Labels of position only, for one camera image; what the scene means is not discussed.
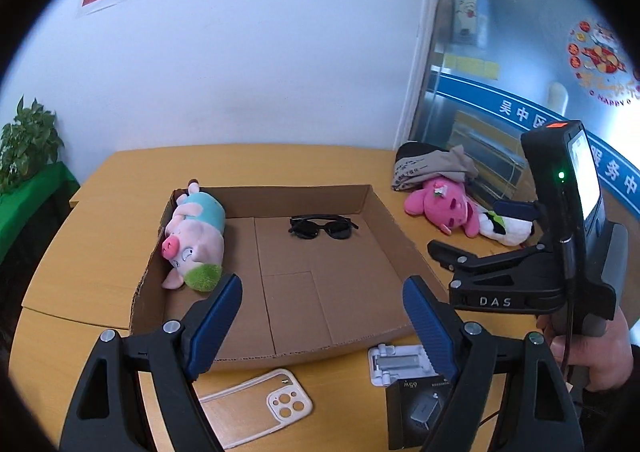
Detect black charger box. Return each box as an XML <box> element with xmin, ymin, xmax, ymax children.
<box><xmin>385</xmin><ymin>376</ymin><xmax>451</xmax><ymax>451</ymax></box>

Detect black sunglasses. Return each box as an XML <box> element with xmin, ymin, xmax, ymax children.
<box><xmin>288</xmin><ymin>215</ymin><xmax>359</xmax><ymax>241</ymax></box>

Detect white clear phone case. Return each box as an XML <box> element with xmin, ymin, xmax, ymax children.
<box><xmin>200</xmin><ymin>368</ymin><xmax>314</xmax><ymax>450</ymax></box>

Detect pink bear plush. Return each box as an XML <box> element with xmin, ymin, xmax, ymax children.
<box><xmin>404</xmin><ymin>175</ymin><xmax>480</xmax><ymax>237</ymax></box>

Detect person right hand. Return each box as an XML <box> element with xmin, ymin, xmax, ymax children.
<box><xmin>566</xmin><ymin>308</ymin><xmax>634</xmax><ymax>392</ymax></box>

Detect green potted plant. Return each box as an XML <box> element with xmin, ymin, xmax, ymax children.
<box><xmin>1</xmin><ymin>97</ymin><xmax>64</xmax><ymax>195</ymax></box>

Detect green cloth covered stand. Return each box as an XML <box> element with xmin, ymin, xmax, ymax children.
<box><xmin>1</xmin><ymin>163</ymin><xmax>79</xmax><ymax>279</ymax></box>

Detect white panda plush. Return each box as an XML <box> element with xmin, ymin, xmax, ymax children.
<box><xmin>478</xmin><ymin>210</ymin><xmax>535</xmax><ymax>247</ymax></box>

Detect brown cardboard box tray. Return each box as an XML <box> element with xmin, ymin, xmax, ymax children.
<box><xmin>129</xmin><ymin>183</ymin><xmax>450</xmax><ymax>366</ymax></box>

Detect pink and teal pig plush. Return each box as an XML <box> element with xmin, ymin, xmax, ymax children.
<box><xmin>160</xmin><ymin>179</ymin><xmax>226</xmax><ymax>293</ymax></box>

